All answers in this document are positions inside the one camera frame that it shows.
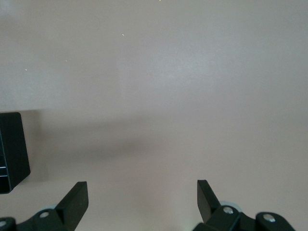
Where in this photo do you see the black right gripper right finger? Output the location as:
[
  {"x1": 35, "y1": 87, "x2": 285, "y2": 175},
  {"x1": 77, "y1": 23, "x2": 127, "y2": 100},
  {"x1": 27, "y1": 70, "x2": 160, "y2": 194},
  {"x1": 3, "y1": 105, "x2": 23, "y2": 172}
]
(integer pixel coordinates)
[{"x1": 192, "y1": 179, "x2": 295, "y2": 231}]

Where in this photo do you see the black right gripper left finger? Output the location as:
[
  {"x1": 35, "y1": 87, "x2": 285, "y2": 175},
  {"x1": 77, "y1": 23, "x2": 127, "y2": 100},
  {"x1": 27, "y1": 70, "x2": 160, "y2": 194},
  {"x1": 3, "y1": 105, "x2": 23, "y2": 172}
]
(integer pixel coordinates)
[{"x1": 0, "y1": 181, "x2": 88, "y2": 231}]

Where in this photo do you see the black rectangular plastic box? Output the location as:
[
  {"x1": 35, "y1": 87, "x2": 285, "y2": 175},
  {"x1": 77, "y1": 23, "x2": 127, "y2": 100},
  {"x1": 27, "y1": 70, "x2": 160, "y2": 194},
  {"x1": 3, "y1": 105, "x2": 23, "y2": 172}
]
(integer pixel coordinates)
[{"x1": 0, "y1": 112, "x2": 31, "y2": 194}]

